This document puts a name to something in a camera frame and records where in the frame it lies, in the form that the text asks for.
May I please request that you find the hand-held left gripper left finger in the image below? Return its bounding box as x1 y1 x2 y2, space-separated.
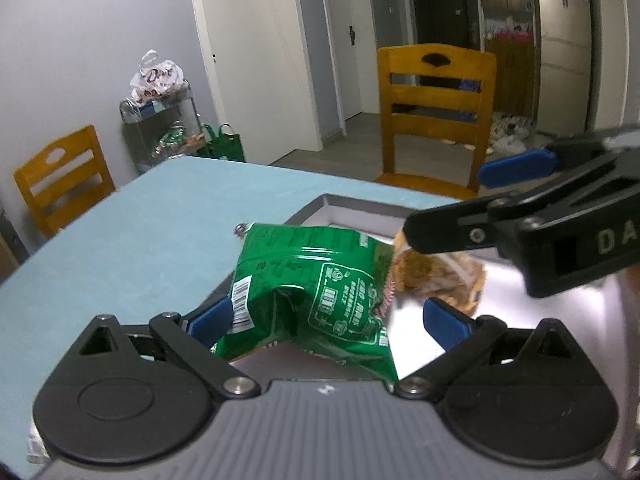
75 297 262 402

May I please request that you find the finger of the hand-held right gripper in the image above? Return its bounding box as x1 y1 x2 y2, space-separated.
477 127 640 190
402 152 640 256

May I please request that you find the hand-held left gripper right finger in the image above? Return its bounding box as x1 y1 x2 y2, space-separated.
395 297 581 403

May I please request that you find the brown clear snack packet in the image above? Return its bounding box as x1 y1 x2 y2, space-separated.
385 227 488 318

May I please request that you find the grey rimmed white tray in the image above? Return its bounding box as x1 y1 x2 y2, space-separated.
182 192 633 480

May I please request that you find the green snack packet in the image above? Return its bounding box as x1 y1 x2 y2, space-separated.
210 221 401 384

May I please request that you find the pile of shoes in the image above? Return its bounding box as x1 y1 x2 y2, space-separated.
487 112 537 157

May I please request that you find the brown wooden cabinet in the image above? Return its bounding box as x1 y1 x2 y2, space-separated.
474 0 537 117

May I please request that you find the wooden chair with cutout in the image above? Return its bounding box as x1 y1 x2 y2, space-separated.
374 44 498 201
14 125 117 239

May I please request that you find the pale refrigerator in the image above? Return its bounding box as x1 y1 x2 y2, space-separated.
531 0 594 134

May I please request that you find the green tote bag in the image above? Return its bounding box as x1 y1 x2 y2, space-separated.
199 123 247 163

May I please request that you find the dark entrance door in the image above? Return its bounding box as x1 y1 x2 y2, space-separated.
406 0 476 51

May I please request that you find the pile of colourful packets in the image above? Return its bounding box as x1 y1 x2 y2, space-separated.
151 124 202 159

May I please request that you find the white printed plastic bag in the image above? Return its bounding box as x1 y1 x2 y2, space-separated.
129 50 188 106

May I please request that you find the white door with handle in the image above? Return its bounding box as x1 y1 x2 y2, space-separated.
327 0 363 122

